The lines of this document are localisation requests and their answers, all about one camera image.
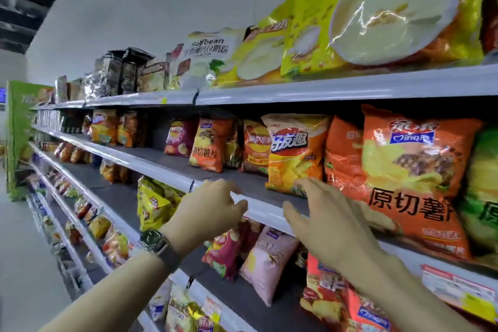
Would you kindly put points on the yellow-green snack bag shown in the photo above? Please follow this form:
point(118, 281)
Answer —
point(183, 312)

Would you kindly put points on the row of small orange bags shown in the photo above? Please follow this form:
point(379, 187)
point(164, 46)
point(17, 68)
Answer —
point(70, 152)

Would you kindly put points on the pale pink snack bag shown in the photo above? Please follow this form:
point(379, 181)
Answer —
point(266, 261)

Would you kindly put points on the orange and yellow chip bag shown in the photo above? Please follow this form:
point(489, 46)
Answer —
point(210, 147)

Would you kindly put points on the small pale bag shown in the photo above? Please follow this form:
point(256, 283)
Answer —
point(68, 89)

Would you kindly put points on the large yellow-green soup print bag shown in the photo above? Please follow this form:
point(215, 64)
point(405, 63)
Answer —
point(389, 12)

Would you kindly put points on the person's left fingers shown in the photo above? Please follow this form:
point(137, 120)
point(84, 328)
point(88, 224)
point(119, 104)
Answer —
point(233, 207)

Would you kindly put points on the white soybean powder bag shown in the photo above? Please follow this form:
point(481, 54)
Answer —
point(206, 55)

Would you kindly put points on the orange and red chip bag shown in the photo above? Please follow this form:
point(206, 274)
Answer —
point(256, 147)

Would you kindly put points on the person's left hand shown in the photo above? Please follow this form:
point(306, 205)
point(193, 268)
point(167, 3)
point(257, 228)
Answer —
point(202, 213)

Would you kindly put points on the red and yellow snack bag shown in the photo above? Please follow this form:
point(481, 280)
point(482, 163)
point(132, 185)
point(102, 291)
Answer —
point(116, 248)

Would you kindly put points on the row of small colourful packets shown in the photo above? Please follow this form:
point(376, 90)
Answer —
point(66, 195)

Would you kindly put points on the large orange potato chip bag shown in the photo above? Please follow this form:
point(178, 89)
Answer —
point(420, 180)

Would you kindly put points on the person's right forearm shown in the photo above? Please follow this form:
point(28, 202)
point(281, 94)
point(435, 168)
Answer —
point(397, 300)

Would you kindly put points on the green end display board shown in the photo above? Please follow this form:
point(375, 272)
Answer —
point(19, 137)

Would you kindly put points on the row of dark packets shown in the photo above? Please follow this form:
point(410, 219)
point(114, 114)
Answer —
point(58, 121)

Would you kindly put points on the person's right thumb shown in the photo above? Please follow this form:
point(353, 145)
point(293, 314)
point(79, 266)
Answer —
point(293, 217)

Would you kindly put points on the green potato chip bag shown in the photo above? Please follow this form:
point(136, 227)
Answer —
point(482, 187)

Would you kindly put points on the small yellow snack bag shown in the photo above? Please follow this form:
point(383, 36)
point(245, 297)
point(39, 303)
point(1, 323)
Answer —
point(99, 226)

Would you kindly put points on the black foil bag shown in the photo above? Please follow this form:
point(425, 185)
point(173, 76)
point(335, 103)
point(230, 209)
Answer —
point(134, 71)

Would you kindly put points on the red and yellow chip bag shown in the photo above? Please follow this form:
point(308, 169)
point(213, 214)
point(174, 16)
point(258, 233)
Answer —
point(321, 293)

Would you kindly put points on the magenta chip bag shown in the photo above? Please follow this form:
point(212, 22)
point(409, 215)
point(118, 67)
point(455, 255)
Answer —
point(179, 139)

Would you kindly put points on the person's right hand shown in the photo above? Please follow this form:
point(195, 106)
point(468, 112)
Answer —
point(334, 226)

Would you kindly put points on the beige and brown bag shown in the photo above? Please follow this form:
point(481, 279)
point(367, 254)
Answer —
point(152, 75)

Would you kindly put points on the yellow and beige chip bag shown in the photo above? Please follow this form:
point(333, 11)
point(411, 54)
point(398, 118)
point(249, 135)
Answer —
point(295, 152)

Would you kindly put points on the orange chip bag blue label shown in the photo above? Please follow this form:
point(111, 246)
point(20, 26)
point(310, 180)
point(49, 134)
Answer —
point(367, 316)

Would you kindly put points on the white snack bag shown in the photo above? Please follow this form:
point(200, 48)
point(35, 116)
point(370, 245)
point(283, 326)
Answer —
point(160, 302)

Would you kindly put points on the dark red bag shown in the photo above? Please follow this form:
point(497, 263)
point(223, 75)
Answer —
point(491, 12)

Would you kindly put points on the orange and yellow snack bag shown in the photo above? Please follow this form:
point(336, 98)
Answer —
point(127, 129)
point(104, 127)

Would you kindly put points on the magenta and yellow snack bag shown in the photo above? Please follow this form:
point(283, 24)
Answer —
point(225, 250)

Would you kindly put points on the small yellow price tag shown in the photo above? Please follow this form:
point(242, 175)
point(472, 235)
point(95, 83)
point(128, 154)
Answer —
point(212, 309)

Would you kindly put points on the yellow soup print bag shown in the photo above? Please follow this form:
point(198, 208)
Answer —
point(260, 55)

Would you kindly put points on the red and white price label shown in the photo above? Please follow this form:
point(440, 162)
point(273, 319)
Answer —
point(459, 293)

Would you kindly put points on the person's left forearm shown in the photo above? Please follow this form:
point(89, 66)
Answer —
point(116, 296)

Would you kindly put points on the dark wristwatch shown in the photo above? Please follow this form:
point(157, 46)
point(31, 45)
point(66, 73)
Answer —
point(157, 244)

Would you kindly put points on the silver foil bag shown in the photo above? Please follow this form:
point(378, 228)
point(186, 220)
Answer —
point(102, 79)

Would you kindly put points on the white metal shelf board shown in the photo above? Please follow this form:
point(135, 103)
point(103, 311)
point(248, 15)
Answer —
point(155, 160)
point(116, 207)
point(74, 222)
point(330, 88)
point(58, 246)

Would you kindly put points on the small red and white packet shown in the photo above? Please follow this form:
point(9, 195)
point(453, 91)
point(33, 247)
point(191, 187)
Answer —
point(177, 67)

